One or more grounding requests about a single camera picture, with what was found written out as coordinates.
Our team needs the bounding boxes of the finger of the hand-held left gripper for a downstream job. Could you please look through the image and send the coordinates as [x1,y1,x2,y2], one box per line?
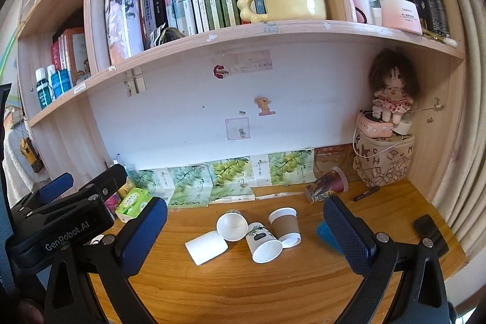
[77,164,128,202]
[11,173,74,216]

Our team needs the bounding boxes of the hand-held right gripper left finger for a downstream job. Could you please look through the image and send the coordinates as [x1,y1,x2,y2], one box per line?
[45,197,168,324]

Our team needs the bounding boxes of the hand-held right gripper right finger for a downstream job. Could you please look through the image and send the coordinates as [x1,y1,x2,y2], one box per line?
[323,196,452,324]

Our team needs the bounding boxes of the dark red printed cup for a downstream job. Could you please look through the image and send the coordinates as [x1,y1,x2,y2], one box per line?
[305,166,349,204]

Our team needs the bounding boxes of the brown sleeve paper cup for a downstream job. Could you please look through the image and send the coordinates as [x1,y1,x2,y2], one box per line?
[268,207,302,249]

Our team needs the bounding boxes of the plain white paper cup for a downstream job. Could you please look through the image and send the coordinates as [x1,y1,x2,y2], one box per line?
[185,231,228,266]

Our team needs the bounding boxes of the leaf print white paper cup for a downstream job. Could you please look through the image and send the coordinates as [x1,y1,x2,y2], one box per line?
[245,221,283,264]

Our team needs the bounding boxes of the blue plastic object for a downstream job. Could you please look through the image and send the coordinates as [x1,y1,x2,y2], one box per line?
[317,220,342,252]

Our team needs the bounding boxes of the green tissue box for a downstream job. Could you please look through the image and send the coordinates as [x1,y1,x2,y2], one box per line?
[115,187,152,223]

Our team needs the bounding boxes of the yellow toy excavator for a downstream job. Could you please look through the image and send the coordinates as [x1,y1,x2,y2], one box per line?
[20,137,44,173]

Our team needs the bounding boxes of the black pen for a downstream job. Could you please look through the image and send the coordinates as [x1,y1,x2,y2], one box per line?
[353,186,380,202]

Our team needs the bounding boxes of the letter print storage box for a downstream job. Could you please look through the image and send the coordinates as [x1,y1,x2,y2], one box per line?
[352,132,415,192]

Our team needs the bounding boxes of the black phone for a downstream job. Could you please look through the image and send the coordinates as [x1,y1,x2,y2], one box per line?
[413,215,449,258]

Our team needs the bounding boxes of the pink printed sheet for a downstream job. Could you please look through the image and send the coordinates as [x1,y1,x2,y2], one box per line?
[314,145,358,180]

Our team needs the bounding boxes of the teal bottle white cap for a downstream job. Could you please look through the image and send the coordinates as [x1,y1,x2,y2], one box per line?
[35,68,51,110]
[46,65,57,101]

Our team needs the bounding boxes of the blue small box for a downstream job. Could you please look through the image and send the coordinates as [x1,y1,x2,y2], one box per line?
[51,70,73,99]

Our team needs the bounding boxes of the grape-print tissue packs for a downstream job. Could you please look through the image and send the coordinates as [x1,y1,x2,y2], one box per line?
[127,148,316,208]

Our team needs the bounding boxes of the pink music box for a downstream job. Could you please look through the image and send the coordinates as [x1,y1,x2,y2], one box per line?
[356,111,394,138]

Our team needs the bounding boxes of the row of red books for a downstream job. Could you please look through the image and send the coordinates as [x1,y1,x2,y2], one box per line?
[51,27,86,85]

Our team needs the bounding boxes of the pink square sticker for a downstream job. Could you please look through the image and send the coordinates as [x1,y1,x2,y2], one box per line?
[225,118,250,141]

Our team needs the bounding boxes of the brown haired plush doll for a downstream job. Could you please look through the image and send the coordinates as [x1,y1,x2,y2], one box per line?
[369,48,420,124]

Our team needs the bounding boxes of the dark foil packet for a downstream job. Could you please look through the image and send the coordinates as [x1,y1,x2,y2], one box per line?
[146,25,185,48]

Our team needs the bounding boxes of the white printed tumbler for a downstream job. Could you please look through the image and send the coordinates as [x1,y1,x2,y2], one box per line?
[104,0,145,65]

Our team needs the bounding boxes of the orange bear sticker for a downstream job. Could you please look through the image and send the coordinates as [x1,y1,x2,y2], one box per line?
[255,96,275,117]

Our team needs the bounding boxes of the taped paper label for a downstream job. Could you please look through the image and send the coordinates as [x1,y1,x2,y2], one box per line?
[222,50,274,73]

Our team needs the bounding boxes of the cream curtain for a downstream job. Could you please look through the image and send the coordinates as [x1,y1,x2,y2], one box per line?
[425,0,486,271]

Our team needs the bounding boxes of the wooden bookshelf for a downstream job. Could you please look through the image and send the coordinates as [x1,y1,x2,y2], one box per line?
[17,0,467,203]

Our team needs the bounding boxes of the pink white cosmetic jar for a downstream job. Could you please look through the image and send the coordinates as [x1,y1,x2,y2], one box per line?
[381,0,423,36]

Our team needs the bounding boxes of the white cup facing camera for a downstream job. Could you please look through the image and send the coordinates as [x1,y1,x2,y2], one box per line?
[216,209,248,242]

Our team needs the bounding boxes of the white cable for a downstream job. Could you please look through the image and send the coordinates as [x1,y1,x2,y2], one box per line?
[351,127,403,158]

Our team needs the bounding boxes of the metal wall hook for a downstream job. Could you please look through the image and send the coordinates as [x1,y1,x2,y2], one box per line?
[416,98,446,114]

